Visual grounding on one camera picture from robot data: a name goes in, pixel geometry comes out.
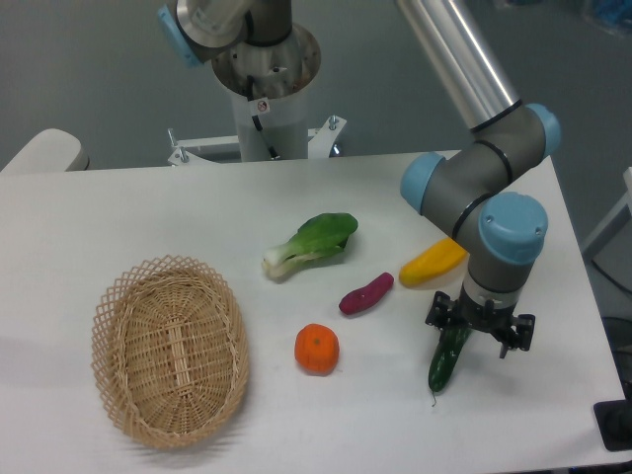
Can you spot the beige chair armrest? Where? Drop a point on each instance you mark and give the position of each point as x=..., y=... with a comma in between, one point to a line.
x=50, y=151

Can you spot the purple sweet potato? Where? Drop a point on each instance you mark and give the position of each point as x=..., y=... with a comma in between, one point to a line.
x=364, y=298

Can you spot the blue item top right corner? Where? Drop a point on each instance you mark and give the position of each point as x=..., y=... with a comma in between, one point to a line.
x=612, y=16

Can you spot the green bok choy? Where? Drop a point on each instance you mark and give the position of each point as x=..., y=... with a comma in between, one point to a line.
x=320, y=237

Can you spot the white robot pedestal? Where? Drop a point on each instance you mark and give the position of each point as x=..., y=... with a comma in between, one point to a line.
x=270, y=129

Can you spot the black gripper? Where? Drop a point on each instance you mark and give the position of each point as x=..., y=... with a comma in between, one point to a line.
x=485, y=311

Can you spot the white furniture at right edge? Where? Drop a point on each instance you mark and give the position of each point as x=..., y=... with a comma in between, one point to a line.
x=613, y=222

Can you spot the orange pumpkin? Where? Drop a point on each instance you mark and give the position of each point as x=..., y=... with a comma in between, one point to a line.
x=317, y=349

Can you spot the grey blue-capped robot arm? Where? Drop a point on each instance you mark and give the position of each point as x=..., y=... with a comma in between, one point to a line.
x=257, y=52

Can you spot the white metal base frame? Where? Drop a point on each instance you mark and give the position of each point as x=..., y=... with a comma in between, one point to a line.
x=323, y=142

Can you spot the woven wicker basket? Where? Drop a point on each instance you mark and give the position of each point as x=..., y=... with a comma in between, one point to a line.
x=170, y=353

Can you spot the green cucumber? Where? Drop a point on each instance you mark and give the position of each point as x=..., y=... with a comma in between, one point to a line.
x=446, y=355

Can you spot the black device at table edge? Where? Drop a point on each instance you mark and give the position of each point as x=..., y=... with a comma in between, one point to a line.
x=614, y=423

